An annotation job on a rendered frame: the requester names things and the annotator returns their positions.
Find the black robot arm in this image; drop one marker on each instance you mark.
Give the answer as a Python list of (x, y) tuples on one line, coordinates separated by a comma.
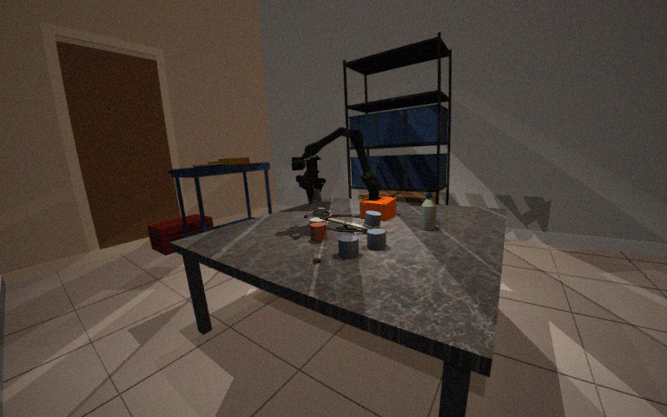
[(356, 136)]

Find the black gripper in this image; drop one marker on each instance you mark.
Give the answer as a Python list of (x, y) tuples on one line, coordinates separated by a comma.
[(313, 182)]

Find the grey cylinder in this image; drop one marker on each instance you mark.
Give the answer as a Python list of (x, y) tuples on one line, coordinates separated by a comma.
[(316, 197), (372, 218), (376, 239), (348, 247)]

